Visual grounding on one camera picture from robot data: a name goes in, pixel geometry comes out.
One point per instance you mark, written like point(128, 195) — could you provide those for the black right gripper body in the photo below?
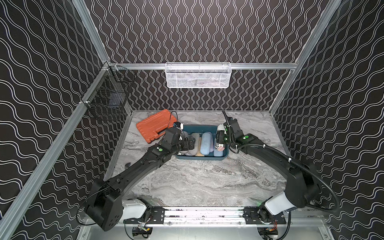
point(222, 139)

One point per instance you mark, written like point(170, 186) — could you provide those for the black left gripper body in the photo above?
point(189, 142)

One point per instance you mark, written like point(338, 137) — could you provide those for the newspaper print glasses case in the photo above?
point(221, 138)

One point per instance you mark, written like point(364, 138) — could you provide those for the purple glasses case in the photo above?
point(212, 144)

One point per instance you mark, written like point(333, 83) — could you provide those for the light blue glasses case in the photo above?
point(218, 154)

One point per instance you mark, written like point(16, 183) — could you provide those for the tan fabric glasses case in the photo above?
point(199, 154)

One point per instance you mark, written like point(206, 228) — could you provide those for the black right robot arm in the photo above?
point(303, 184)

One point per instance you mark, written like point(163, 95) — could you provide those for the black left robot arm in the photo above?
point(104, 204)

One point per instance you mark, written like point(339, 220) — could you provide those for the teal plastic storage box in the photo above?
point(202, 129)

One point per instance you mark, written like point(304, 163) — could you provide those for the orange plastic tool case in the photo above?
point(153, 127)

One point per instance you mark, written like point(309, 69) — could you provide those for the aluminium back crossbar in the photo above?
point(190, 65)

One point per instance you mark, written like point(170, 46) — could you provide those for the white wire basket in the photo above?
point(211, 78)

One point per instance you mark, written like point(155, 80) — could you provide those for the black wire basket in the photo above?
point(110, 99)

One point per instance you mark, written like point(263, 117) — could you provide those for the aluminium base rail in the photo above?
point(143, 216)

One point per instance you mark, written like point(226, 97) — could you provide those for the aluminium corner post left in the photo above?
point(91, 29)

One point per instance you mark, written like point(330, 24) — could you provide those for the aluminium corner post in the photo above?
point(91, 29)
point(314, 37)

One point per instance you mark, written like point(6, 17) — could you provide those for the aluminium corner post right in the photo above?
point(314, 37)

